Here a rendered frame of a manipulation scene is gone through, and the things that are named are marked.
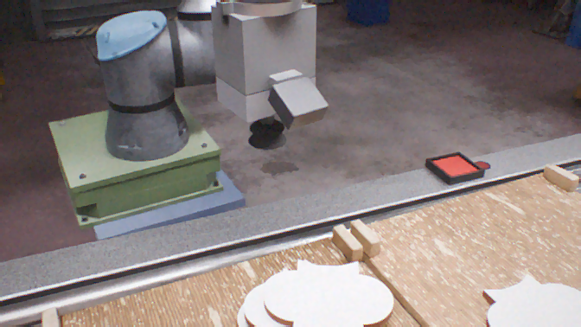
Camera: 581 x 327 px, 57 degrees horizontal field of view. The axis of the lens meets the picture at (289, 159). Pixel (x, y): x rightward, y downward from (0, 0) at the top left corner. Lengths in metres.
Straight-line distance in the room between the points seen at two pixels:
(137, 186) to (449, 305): 0.55
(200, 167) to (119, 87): 0.20
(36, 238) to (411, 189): 1.90
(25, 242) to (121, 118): 1.64
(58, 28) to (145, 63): 4.35
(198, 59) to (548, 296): 0.63
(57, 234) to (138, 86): 1.68
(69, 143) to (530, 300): 0.81
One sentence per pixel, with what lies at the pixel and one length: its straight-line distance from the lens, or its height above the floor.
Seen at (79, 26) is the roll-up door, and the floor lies 0.10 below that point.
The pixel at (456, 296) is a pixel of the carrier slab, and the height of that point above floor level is 0.94.
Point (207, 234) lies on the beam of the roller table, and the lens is 0.85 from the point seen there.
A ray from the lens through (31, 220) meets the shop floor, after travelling 2.69.
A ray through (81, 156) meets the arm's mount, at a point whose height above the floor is 0.96.
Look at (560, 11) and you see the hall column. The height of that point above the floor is 0.21.
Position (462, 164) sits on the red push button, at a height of 0.93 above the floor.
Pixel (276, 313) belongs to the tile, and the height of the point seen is 0.99.
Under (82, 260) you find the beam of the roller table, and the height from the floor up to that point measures 0.91.
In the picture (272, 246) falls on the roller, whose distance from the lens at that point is 0.81.
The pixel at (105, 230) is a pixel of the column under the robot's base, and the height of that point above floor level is 0.87.
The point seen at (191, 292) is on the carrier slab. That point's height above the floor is 0.94.
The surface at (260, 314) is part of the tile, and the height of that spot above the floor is 0.98.
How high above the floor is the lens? 1.43
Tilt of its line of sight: 29 degrees down
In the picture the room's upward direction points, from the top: straight up
